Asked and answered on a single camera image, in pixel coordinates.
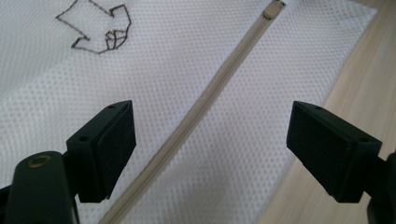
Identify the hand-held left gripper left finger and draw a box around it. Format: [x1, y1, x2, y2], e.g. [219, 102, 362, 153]
[65, 100, 137, 203]

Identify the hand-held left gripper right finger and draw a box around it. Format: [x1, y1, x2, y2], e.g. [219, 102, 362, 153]
[286, 100, 383, 203]

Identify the white mesh laundry bag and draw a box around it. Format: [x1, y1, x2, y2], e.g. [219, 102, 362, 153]
[0, 0, 378, 224]

